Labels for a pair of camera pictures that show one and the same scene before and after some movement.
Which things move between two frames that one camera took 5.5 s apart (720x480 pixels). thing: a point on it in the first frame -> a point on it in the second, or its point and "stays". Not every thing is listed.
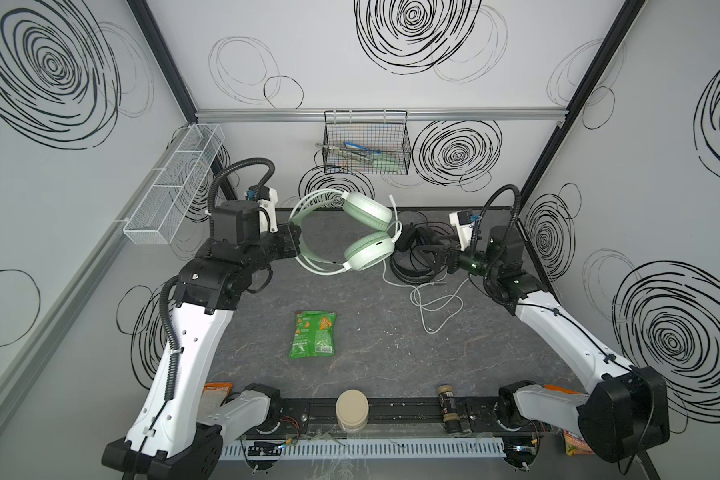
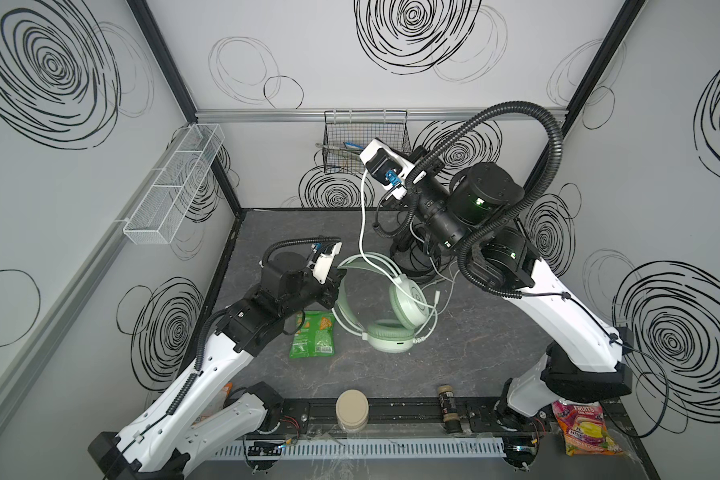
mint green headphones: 367,251 -> 407,302
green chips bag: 313,334 stays
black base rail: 409,417 stays
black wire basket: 367,142 stays
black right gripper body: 447,257 -> 408,196
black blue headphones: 422,253 stays
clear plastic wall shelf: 165,203 stays
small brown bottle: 448,403 stays
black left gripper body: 291,240 -> 331,280
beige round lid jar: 352,410 stays
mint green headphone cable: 433,304 -> 393,276
